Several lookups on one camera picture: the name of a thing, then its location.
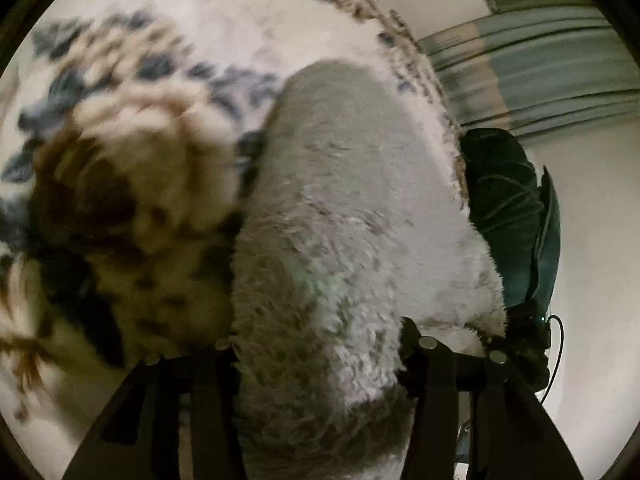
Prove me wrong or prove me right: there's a grey fluffy towel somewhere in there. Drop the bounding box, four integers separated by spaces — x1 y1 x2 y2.
229 59 510 480

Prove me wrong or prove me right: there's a dark green plush blanket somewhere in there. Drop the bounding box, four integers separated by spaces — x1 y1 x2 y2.
459 127 562 313

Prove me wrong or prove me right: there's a grey-green striped curtain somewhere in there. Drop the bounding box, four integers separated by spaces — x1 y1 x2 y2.
416 12 640 138

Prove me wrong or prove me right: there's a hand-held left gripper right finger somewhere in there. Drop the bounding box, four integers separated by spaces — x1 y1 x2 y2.
399 316 585 480

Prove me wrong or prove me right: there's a floral bed cover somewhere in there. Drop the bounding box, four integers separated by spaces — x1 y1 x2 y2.
0 0 472 480

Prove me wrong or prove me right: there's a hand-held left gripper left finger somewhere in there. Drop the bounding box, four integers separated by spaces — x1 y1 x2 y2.
62 342 247 480

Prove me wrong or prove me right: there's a black cable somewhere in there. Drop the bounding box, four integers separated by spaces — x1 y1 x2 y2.
537 314 567 405

